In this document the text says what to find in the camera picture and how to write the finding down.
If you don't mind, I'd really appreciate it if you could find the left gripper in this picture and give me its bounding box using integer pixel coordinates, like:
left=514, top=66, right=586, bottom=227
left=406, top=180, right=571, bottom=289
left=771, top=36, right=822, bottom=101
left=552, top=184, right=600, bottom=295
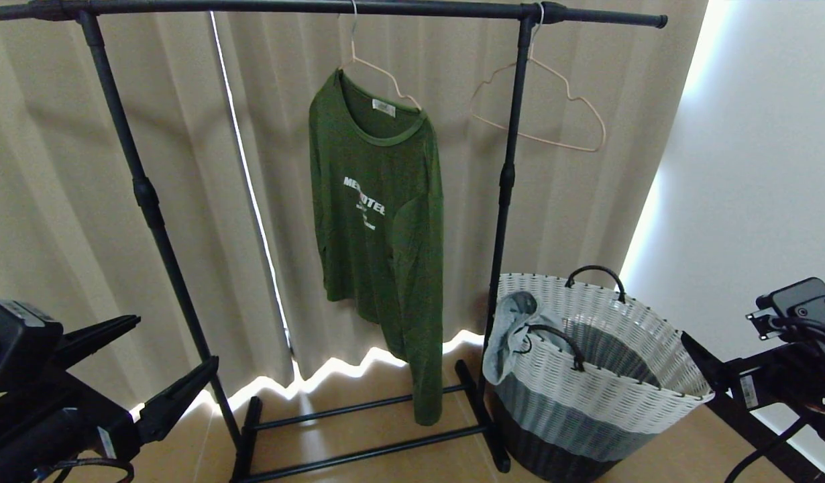
left=0, top=314, right=221, bottom=483

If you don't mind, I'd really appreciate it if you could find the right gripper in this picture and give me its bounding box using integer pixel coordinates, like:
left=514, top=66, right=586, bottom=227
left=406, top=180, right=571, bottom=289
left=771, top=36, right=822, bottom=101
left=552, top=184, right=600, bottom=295
left=681, top=333, right=825, bottom=410

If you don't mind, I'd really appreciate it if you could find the pale grey garment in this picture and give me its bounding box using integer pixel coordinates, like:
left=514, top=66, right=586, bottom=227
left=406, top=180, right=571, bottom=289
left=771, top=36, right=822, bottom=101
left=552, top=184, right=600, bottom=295
left=483, top=290, right=574, bottom=386

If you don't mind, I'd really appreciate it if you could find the green printed shirt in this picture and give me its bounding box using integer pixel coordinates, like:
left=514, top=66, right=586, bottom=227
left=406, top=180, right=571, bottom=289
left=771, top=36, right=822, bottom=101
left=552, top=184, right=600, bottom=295
left=309, top=67, right=447, bottom=427

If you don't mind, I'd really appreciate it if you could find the pink clothes hanger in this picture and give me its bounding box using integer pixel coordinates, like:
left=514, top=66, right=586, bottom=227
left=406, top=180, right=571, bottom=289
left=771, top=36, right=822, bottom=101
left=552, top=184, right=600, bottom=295
left=470, top=3, right=608, bottom=153
left=339, top=0, right=424, bottom=112

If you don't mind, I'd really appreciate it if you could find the white laundry basket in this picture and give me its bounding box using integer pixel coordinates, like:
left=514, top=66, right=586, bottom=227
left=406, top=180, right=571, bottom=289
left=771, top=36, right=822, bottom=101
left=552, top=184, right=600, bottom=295
left=483, top=265, right=715, bottom=483

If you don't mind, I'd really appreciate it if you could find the black clothes rack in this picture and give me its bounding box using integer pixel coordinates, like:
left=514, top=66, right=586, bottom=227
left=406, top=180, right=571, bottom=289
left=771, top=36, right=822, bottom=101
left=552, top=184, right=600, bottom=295
left=0, top=0, right=668, bottom=483

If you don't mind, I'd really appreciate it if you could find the beige curtain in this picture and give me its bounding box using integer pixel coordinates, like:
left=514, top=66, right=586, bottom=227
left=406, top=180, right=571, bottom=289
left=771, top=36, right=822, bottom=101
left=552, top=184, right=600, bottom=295
left=0, top=0, right=710, bottom=420

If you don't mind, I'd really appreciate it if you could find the black cable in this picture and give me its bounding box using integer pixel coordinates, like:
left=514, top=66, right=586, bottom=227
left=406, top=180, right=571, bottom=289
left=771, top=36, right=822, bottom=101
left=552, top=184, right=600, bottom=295
left=724, top=314, right=825, bottom=483

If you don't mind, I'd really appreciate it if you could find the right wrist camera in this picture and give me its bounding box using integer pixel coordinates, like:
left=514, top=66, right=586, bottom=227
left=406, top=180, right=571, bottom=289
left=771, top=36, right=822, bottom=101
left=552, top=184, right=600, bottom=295
left=747, top=277, right=825, bottom=356

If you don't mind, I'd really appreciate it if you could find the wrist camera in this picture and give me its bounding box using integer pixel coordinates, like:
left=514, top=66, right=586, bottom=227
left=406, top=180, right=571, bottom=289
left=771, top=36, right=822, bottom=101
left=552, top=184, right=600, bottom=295
left=747, top=277, right=825, bottom=356
left=0, top=299, right=66, bottom=396

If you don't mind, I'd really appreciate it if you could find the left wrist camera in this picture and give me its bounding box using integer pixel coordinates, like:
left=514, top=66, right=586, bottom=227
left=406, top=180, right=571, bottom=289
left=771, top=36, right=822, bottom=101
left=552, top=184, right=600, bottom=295
left=0, top=299, right=66, bottom=396

